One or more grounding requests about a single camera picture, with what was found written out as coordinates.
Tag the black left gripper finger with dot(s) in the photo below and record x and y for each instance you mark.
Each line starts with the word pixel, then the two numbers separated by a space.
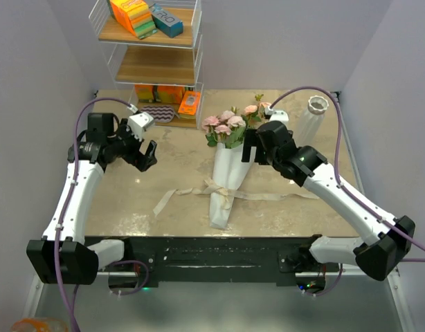
pixel 150 153
pixel 143 161

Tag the white bouquet wrapping paper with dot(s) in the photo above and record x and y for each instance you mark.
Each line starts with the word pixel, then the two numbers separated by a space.
pixel 229 172

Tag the orange sponge box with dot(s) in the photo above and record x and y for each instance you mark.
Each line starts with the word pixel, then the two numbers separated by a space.
pixel 189 105
pixel 170 94
pixel 145 93

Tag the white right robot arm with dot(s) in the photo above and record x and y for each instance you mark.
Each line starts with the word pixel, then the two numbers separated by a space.
pixel 383 239

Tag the white ribbed vase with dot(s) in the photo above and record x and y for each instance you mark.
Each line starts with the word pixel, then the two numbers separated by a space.
pixel 310 120

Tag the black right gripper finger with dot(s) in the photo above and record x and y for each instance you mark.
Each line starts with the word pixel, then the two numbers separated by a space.
pixel 250 141
pixel 260 155

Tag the orange sponge pack top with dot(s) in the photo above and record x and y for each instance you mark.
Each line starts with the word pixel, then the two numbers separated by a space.
pixel 135 16

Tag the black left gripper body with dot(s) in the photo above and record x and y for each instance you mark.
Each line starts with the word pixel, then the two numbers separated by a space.
pixel 127 144

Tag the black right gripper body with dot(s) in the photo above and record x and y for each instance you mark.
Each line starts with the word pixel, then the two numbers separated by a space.
pixel 272 160

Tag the pink rose stem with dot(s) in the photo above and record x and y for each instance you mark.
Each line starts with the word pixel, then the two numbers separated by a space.
pixel 259 105

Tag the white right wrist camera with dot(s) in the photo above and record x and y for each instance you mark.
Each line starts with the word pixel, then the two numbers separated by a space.
pixel 276 115

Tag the pink rose bunch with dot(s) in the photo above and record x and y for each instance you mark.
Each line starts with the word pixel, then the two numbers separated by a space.
pixel 229 128

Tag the orange plastic bottle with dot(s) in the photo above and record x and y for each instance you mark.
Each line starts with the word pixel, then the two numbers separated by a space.
pixel 39 324

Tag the orange sponge box right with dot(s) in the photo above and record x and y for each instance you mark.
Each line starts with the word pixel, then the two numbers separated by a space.
pixel 189 105

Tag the purple wavy scrub pad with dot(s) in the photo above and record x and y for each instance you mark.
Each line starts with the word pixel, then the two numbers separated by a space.
pixel 161 113

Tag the cream printed ribbon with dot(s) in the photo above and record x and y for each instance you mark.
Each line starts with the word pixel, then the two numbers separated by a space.
pixel 225 195

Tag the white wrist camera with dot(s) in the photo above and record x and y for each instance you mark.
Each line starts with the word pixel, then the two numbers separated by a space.
pixel 140 123
pixel 276 115

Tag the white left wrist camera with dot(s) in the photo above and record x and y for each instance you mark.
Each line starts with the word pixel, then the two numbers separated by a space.
pixel 140 123

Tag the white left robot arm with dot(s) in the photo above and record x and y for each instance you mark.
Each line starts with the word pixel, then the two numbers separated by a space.
pixel 61 253

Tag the orange sponge box middle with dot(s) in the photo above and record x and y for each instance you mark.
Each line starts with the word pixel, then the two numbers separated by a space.
pixel 170 94

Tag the white wire wooden shelf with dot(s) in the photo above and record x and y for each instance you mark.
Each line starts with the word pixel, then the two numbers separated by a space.
pixel 157 59

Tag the blue RIO box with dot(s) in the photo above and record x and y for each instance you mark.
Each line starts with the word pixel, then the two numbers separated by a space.
pixel 165 21

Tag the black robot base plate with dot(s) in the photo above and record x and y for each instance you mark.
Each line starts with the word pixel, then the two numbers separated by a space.
pixel 283 261

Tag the orange sponge box left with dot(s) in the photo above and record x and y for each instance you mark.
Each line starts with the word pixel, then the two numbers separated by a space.
pixel 145 93

